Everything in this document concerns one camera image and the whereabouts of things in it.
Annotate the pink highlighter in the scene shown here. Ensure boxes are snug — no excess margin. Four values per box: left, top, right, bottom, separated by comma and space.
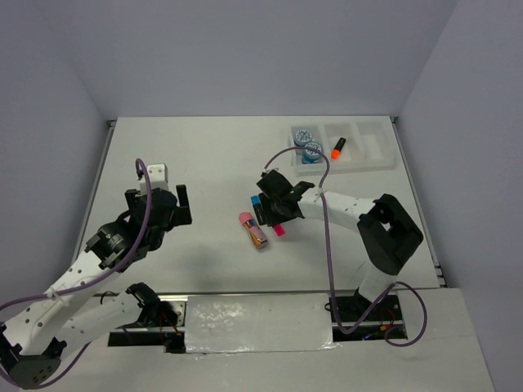
273, 225, 285, 237

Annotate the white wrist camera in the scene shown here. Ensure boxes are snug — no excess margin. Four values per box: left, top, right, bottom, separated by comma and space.
261, 167, 284, 181
138, 163, 169, 195

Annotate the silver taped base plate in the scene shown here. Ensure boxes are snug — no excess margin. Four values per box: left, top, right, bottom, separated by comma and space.
185, 293, 333, 354

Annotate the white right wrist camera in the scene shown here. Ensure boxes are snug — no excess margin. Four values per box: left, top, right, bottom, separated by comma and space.
261, 167, 284, 181

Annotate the blue tape roll pack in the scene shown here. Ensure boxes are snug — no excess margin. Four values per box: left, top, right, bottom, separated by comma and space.
302, 141, 323, 164

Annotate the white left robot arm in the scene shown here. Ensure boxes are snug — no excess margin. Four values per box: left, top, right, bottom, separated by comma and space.
1, 185, 192, 390

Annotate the blue highlighter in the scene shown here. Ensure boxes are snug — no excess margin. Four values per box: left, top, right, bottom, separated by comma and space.
251, 195, 266, 226

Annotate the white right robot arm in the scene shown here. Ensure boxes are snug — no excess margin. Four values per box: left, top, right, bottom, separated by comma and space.
257, 170, 423, 319

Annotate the orange highlighter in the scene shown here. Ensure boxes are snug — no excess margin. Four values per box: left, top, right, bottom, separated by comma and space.
331, 137, 346, 160

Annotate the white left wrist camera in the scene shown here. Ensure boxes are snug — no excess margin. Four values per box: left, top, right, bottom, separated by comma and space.
138, 163, 169, 195

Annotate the round blue tape tin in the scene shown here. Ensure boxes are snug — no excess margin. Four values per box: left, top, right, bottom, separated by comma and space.
292, 127, 315, 147

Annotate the clear right container bin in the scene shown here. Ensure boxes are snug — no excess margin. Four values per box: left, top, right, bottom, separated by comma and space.
356, 120, 396, 170

